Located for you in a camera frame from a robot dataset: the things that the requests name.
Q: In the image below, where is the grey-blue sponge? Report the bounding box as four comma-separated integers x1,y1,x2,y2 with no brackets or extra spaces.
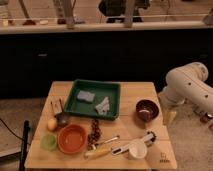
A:
77,90,95,103

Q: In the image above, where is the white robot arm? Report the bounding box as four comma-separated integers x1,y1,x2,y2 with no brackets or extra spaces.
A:
158,62,213,125

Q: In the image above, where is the white plastic cup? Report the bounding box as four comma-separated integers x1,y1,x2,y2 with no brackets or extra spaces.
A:
128,139,147,160

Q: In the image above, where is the small metal cup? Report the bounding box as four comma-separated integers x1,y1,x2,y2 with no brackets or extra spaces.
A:
56,113,69,126

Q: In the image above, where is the small green plastic cup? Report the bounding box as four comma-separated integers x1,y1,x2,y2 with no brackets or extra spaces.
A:
40,134,57,150

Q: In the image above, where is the dark maroon bowl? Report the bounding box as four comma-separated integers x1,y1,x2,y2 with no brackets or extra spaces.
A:
136,99,159,122

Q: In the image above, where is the white and black garlic press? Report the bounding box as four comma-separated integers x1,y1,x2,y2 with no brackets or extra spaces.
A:
111,131,156,159

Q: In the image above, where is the crumpled grey cloth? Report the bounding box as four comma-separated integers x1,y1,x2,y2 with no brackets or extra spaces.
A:
95,97,110,115

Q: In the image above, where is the green plastic tray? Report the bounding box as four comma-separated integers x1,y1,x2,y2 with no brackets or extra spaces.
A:
64,79,121,121

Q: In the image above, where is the bunch of dark grapes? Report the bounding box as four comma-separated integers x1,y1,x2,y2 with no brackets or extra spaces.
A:
87,119,101,146

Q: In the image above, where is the orange plastic bowl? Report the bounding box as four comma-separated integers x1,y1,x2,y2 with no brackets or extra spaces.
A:
57,124,87,154

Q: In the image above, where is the small wooden block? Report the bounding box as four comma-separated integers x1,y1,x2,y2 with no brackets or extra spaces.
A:
51,99,63,115

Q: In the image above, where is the yellow lemon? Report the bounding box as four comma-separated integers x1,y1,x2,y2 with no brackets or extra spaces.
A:
47,118,58,131

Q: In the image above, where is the yellow-handled utensil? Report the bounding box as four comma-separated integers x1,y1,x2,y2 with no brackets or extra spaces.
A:
85,148,111,158

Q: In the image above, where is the black chair frame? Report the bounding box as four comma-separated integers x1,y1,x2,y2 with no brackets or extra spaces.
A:
0,120,30,171

